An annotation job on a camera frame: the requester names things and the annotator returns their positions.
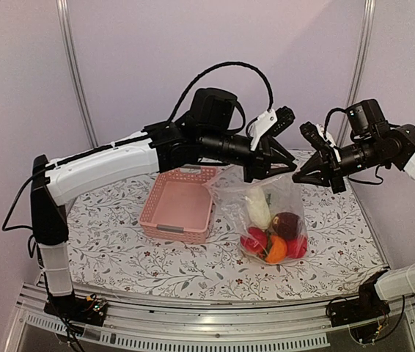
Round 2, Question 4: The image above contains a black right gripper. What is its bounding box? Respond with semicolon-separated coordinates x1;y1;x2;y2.
293;135;381;193

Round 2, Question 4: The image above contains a right aluminium frame post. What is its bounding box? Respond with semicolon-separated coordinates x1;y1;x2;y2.
345;0;377;109

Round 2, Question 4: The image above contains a red toy fruit front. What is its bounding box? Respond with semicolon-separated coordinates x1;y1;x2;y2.
240;227;268;254

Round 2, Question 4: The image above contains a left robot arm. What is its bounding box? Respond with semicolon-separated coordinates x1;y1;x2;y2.
24;88;295;318

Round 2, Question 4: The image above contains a dark purple toy fruit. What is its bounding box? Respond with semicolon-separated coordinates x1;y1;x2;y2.
271;212;303;241

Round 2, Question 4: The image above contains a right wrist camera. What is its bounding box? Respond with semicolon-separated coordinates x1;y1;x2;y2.
300;122;342;162

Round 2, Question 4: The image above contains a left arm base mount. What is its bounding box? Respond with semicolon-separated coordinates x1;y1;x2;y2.
44;292;108;327

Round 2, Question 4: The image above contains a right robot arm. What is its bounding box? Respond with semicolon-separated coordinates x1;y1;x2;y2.
292;98;415;320

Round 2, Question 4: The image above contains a floral patterned table mat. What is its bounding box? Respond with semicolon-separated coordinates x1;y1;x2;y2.
67;173;387;301

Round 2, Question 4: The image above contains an orange toy fruit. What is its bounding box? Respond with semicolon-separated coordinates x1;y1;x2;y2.
265;235;287;264

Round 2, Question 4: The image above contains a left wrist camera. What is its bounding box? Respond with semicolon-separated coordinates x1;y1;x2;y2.
246;106;295;151

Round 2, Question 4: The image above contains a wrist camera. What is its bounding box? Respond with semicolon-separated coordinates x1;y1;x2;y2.
300;122;342;162
246;106;295;151

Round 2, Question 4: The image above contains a pink perforated plastic basket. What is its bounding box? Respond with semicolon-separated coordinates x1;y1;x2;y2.
139;166;217;244

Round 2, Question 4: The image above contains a red toy fruit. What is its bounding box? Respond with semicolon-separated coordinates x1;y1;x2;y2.
286;235;308;259
240;227;268;254

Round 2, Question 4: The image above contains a left aluminium frame post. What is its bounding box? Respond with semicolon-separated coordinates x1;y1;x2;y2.
56;0;99;147

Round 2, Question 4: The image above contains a clear zip top bag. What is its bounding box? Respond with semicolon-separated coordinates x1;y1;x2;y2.
205;166;308;265

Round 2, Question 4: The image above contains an aluminium front rail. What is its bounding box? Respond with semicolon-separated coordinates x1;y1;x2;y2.
2;284;415;351

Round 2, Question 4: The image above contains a white toy vegetable front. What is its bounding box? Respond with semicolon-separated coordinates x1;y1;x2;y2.
246;187;271;230

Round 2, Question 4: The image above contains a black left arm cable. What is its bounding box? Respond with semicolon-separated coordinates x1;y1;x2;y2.
166;61;275;124

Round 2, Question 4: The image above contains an aluminium frame post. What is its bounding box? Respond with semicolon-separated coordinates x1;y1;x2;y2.
56;0;99;147
345;0;377;109

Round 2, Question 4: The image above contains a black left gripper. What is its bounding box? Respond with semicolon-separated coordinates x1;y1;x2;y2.
201;128;298;183

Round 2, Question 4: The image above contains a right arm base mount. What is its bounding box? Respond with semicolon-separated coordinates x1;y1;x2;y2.
325;293;390;327

